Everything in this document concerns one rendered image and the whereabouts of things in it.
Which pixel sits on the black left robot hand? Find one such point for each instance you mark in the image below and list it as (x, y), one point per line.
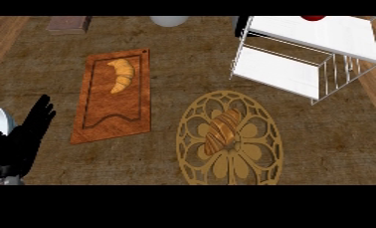
(27, 139)

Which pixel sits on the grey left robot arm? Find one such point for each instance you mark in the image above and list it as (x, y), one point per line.
(7, 179)

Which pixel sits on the gold round openwork placemat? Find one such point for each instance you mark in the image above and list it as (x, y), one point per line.
(246, 169)

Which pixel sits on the red tomato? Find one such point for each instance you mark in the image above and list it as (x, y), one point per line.
(313, 18)

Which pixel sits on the brown wooden cutting board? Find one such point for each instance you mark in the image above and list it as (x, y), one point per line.
(111, 112)

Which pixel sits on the yellow croissant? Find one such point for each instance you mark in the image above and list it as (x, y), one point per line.
(123, 72)

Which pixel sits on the brown striped chocolate croissant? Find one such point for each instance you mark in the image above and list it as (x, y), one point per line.
(222, 132)

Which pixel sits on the white round bowl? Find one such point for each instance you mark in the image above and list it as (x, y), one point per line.
(169, 20)

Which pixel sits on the black upright object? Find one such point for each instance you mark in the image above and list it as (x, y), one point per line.
(241, 28)

